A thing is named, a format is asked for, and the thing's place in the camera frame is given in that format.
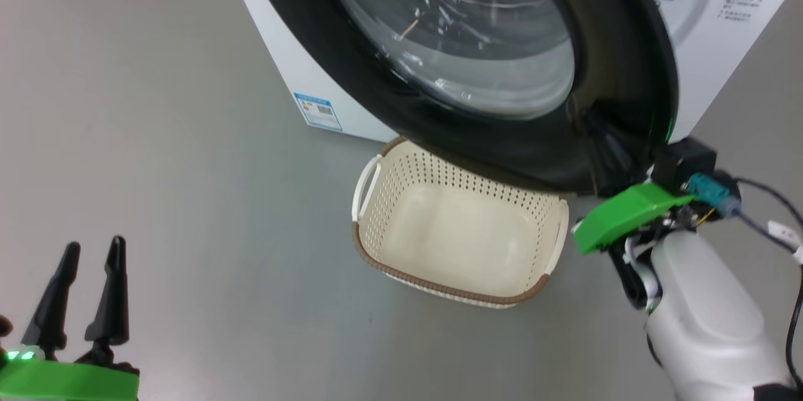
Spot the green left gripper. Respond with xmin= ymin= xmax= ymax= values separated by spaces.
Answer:
xmin=0 ymin=236 xmax=140 ymax=401

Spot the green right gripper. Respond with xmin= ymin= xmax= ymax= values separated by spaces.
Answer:
xmin=572 ymin=109 xmax=696 ymax=311

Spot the black round glass washer door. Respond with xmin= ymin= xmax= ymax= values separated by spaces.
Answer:
xmin=242 ymin=0 xmax=680 ymax=196

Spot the white front-load washing machine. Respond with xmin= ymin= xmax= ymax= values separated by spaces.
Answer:
xmin=218 ymin=0 xmax=803 ymax=143

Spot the cream laundry basket brown rim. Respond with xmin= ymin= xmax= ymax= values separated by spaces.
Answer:
xmin=351 ymin=136 xmax=570 ymax=309

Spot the blue energy label sticker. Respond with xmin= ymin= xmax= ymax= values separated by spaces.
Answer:
xmin=293 ymin=92 xmax=343 ymax=132

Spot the black cable with teal plug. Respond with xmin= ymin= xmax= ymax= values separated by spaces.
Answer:
xmin=687 ymin=172 xmax=803 ymax=389

